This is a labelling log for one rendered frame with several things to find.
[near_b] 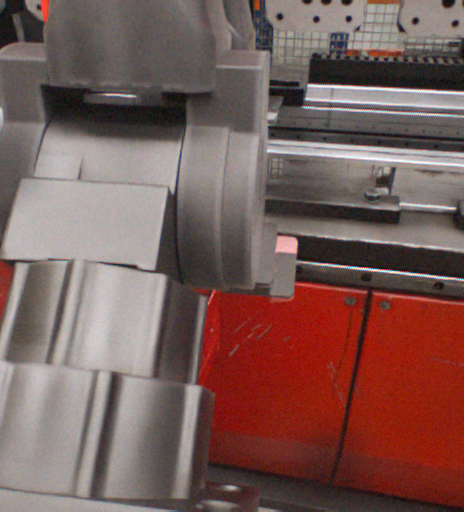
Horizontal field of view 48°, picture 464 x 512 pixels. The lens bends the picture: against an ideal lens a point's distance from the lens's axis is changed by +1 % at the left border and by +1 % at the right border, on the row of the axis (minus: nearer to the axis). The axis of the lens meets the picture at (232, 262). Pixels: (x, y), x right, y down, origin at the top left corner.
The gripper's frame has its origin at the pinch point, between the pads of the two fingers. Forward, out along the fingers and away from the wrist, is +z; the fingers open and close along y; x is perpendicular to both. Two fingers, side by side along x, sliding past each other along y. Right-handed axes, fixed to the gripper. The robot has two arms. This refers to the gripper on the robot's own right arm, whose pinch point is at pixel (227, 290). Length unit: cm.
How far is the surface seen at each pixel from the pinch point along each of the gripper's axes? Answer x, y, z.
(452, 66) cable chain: -76, -39, 34
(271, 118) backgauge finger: -47, -1, 23
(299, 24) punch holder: -47.2, -5.1, 2.8
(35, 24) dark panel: -95, 68, 41
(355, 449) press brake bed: 2, -24, 74
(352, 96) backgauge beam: -66, -17, 35
